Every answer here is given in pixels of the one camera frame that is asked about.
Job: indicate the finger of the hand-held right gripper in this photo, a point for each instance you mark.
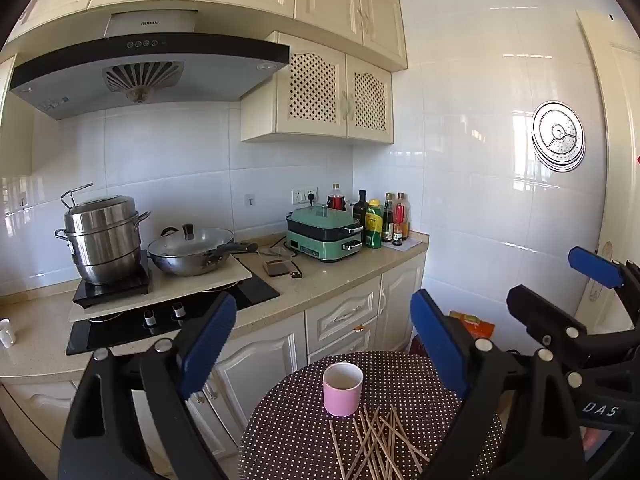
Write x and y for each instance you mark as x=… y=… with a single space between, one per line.
x=542 y=312
x=595 y=266

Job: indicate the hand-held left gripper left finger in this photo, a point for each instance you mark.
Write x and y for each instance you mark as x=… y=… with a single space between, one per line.
x=210 y=345

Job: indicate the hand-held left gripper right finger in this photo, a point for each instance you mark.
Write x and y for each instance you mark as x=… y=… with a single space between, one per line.
x=440 y=345

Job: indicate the pink cup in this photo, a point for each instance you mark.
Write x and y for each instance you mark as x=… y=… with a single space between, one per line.
x=342 y=395

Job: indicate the bunch of wooden chopsticks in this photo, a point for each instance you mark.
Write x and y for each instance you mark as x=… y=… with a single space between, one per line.
x=377 y=440

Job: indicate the orange packet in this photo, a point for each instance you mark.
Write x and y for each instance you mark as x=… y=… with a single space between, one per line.
x=475 y=327

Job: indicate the cream kitchen base cabinet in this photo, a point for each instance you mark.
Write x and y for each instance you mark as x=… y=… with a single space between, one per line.
x=270 y=360

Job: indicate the beige stone slab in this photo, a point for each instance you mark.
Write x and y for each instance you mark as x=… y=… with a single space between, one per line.
x=220 y=280

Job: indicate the black glass gas hob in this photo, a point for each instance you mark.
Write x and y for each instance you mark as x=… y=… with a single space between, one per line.
x=250 y=292

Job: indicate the clear plastic container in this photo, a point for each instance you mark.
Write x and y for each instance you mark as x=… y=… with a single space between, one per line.
x=276 y=268

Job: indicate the white paper sheet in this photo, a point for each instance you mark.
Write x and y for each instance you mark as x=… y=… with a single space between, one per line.
x=412 y=243

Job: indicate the round polka dot table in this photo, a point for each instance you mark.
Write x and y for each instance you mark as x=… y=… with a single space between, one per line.
x=280 y=425

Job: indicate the glass wok lid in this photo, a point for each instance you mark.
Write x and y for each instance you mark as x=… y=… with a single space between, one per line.
x=192 y=240

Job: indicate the cream door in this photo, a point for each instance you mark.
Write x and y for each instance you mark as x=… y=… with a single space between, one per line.
x=617 y=160

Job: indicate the black induction cooker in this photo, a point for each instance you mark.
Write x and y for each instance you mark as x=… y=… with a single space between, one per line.
x=112 y=292

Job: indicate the small dark sauce bottle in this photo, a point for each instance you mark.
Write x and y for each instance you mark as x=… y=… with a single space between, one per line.
x=397 y=237

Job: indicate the green bottle with yellow label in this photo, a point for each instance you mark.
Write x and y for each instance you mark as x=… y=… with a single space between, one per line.
x=373 y=227

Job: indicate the dark sauce bottle yellow cap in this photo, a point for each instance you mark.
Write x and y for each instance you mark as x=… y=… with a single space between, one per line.
x=388 y=217

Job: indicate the red sauce bottle orange cap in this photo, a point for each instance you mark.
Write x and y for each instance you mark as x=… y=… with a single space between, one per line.
x=400 y=212

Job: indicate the stainless steel steamer pot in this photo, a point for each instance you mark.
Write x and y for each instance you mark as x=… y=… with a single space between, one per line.
x=102 y=245

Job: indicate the green electric grill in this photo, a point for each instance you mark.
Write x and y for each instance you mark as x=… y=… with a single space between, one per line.
x=320 y=232

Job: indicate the dark olive oil bottle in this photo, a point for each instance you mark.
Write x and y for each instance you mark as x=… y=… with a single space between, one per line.
x=360 y=207

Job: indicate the red drink bottle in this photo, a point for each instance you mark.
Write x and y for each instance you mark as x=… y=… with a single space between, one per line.
x=336 y=200

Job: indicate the small white cup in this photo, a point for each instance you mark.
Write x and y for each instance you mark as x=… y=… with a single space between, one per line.
x=6 y=334

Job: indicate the grey range hood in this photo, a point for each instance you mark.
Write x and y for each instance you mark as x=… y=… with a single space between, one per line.
x=200 y=75

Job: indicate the cream lattice door cabinet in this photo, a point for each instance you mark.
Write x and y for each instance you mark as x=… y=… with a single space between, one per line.
x=310 y=90

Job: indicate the small wall hook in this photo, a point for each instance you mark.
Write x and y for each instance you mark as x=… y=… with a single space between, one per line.
x=250 y=200

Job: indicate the white wall socket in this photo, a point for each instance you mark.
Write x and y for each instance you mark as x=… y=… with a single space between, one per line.
x=300 y=195

